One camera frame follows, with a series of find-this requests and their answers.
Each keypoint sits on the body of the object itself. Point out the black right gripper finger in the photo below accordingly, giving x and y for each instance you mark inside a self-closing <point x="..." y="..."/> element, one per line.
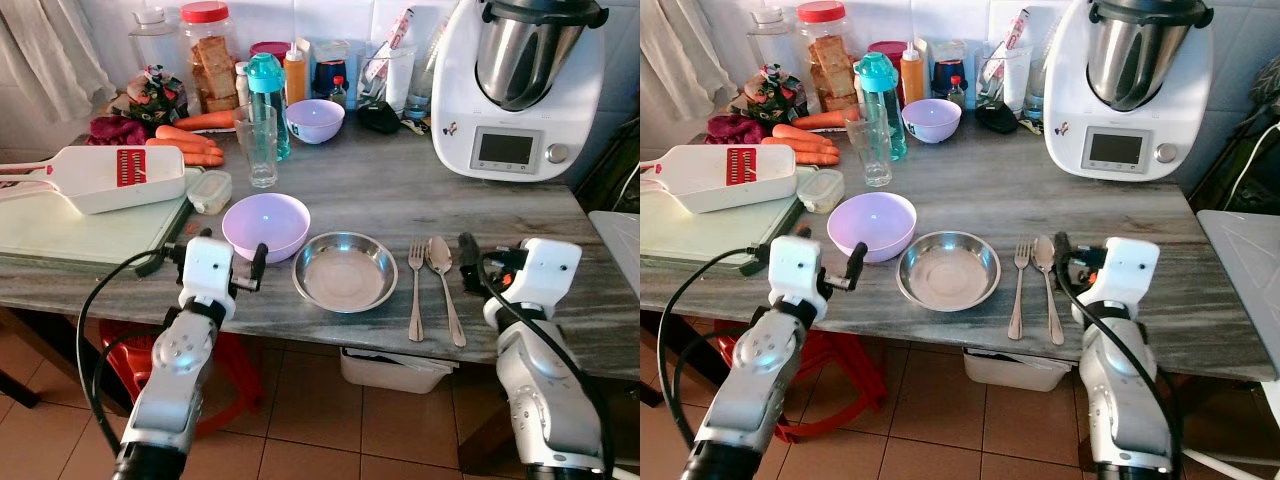
<point x="1061" y="258"/>
<point x="468" y="260"/>

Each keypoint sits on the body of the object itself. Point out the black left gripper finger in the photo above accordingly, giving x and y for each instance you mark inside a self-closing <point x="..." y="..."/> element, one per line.
<point x="856" y="265"/>
<point x="153" y="265"/>
<point x="752" y="264"/>
<point x="260" y="265"/>

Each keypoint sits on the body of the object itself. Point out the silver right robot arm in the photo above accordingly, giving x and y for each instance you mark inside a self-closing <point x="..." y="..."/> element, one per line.
<point x="1120" y="400"/>
<point x="540" y="400"/>

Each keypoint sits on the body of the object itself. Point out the silver spoon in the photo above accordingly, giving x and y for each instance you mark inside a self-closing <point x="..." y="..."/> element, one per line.
<point x="439" y="255"/>
<point x="1044" y="255"/>

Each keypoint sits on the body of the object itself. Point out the silver fork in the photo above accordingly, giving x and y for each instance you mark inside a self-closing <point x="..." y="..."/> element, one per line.
<point x="1021" y="258"/>
<point x="417" y="258"/>

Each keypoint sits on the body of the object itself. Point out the large purple bowl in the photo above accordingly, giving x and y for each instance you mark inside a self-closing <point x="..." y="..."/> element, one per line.
<point x="265" y="225"/>
<point x="870" y="225"/>

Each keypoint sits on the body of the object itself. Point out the pale green cutting board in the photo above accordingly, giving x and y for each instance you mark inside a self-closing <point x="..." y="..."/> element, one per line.
<point x="700" y="238"/>
<point x="80" y="238"/>

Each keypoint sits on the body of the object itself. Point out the red plastic stool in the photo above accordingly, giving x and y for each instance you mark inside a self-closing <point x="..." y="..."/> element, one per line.
<point x="245" y="350"/>
<point x="860" y="355"/>

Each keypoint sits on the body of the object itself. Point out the small clear plastic container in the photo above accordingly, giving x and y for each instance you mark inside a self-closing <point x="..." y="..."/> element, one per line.
<point x="208" y="192"/>
<point x="820" y="192"/>

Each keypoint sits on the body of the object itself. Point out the stainless steel plate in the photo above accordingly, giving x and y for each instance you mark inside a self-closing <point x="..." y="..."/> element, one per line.
<point x="345" y="275"/>
<point x="948" y="275"/>

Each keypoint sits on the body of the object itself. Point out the white mandoline slicer red blade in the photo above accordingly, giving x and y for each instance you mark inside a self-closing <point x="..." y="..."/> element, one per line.
<point x="700" y="182"/>
<point x="90" y="182"/>

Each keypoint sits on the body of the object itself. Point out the clear drinking glass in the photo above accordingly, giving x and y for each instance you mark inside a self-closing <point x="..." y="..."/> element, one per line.
<point x="870" y="150"/>
<point x="258" y="150"/>

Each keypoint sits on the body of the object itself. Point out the orange carrot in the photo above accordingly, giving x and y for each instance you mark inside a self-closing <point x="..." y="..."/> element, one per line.
<point x="820" y="120"/>
<point x="195" y="157"/>
<point x="185" y="135"/>
<point x="205" y="121"/>
<point x="815" y="156"/>
<point x="798" y="134"/>

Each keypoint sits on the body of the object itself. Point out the white plastic bin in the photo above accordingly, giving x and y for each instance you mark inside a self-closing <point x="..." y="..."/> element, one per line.
<point x="1010" y="372"/>
<point x="395" y="372"/>

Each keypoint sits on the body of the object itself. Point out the small purple bowl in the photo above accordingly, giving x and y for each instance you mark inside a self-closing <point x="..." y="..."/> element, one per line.
<point x="315" y="122"/>
<point x="930" y="122"/>

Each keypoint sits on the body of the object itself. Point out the black pouch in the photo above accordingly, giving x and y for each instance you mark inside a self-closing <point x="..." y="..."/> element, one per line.
<point x="997" y="118"/>
<point x="380" y="118"/>

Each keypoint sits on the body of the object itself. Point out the white food processor steel jug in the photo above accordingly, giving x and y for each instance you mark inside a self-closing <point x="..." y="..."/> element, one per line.
<point x="460" y="100"/>
<point x="1072" y="100"/>

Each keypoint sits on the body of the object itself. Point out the floral patterned bag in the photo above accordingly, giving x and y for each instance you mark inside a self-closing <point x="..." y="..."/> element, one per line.
<point x="158" y="100"/>
<point x="775" y="100"/>

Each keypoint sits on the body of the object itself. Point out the clear plastic bottle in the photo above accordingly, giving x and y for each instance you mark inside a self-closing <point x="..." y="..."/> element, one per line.
<point x="1036" y="85"/>
<point x="420" y="85"/>

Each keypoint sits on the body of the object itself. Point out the white paper roll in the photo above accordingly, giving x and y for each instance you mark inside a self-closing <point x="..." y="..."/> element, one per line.
<point x="1016" y="85"/>
<point x="402" y="85"/>

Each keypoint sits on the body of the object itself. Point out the white shaker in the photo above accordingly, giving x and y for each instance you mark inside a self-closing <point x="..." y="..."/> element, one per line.
<point x="242" y="85"/>

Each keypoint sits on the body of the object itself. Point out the small bottle red cap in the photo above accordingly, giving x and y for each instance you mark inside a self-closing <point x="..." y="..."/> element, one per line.
<point x="957" y="96"/>
<point x="338" y="97"/>

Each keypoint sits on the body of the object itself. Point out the teal water bottle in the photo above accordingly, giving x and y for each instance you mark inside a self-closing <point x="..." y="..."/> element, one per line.
<point x="266" y="75"/>
<point x="878" y="75"/>

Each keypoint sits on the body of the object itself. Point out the glass jar with packets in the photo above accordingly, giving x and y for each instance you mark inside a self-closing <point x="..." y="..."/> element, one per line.
<point x="375" y="80"/>
<point x="990" y="80"/>

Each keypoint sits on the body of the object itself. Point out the orange sauce bottle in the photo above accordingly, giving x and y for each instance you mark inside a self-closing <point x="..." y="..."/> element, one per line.
<point x="912" y="75"/>
<point x="295" y="75"/>

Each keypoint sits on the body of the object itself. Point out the dark blue mug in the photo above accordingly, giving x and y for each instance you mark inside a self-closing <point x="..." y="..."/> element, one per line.
<point x="328" y="75"/>
<point x="945" y="75"/>

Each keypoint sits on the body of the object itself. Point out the red-lidded jar of rusks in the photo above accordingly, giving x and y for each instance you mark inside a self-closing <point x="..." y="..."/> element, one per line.
<point x="212" y="60"/>
<point x="830" y="60"/>

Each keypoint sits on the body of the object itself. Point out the maroon-lidded tub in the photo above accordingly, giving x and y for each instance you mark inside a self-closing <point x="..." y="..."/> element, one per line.
<point x="270" y="48"/>
<point x="888" y="48"/>

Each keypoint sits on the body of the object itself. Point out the clear jar white lid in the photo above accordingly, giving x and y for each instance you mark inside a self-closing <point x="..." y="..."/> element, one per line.
<point x="770" y="40"/>
<point x="155" y="40"/>

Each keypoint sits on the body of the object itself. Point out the white curtain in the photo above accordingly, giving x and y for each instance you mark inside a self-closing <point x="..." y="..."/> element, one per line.
<point x="680" y="50"/>
<point x="50" y="50"/>

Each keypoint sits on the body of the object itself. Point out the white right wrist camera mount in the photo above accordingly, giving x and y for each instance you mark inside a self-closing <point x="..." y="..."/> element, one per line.
<point x="1125" y="270"/>
<point x="545" y="270"/>

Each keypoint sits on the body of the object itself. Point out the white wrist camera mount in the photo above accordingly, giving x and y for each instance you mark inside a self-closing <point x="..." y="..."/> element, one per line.
<point x="795" y="278"/>
<point x="545" y="270"/>
<point x="1125" y="270"/>
<point x="205" y="278"/>

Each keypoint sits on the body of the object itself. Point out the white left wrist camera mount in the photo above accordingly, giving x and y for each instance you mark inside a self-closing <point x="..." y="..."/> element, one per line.
<point x="795" y="278"/>
<point x="205" y="278"/>

